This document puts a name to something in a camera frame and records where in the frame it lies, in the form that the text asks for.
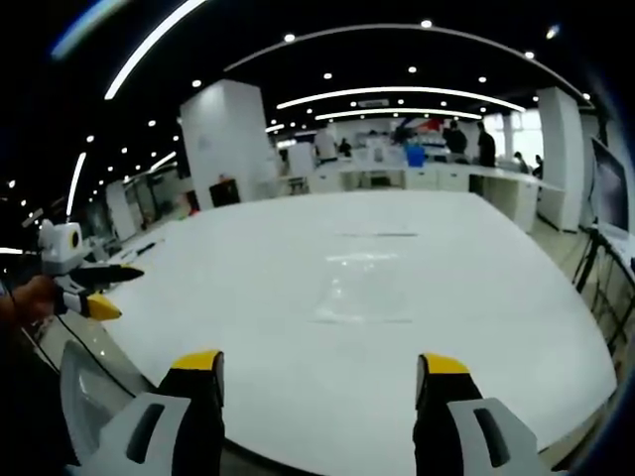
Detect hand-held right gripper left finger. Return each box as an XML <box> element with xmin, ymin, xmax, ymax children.
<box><xmin>78</xmin><ymin>349</ymin><xmax>225</xmax><ymax>476</ymax></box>

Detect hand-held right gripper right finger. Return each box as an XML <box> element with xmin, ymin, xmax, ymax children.
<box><xmin>413</xmin><ymin>352</ymin><xmax>542</xmax><ymax>476</ymax></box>

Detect clear resealable plastic bag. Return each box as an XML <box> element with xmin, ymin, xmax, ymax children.
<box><xmin>306</xmin><ymin>231</ymin><xmax>419</xmax><ymax>326</ymax></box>

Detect person's left hand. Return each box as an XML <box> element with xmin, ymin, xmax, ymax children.
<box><xmin>10</xmin><ymin>274</ymin><xmax>64</xmax><ymax>328</ymax></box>

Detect black cabinet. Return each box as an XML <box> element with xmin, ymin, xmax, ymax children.
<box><xmin>208</xmin><ymin>179</ymin><xmax>241</xmax><ymax>208</ymax></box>

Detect white square pillar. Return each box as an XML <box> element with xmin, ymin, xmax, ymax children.
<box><xmin>535</xmin><ymin>86</ymin><xmax>587</xmax><ymax>232</ymax></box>
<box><xmin>179</xmin><ymin>78</ymin><xmax>279</xmax><ymax>209</ymax></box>

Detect white counter desk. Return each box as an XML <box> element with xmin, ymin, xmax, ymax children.
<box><xmin>277</xmin><ymin>161</ymin><xmax>562</xmax><ymax>234</ymax></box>

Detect computer monitor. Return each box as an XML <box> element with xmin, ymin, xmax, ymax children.
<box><xmin>588</xmin><ymin>136</ymin><xmax>632</xmax><ymax>234</ymax></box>

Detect black cable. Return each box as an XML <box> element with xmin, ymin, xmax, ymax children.
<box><xmin>29</xmin><ymin>312</ymin><xmax>138</xmax><ymax>398</ymax></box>

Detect metal stand frame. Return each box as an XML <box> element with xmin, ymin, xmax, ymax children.
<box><xmin>572</xmin><ymin>225</ymin><xmax>635</xmax><ymax>356</ymax></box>

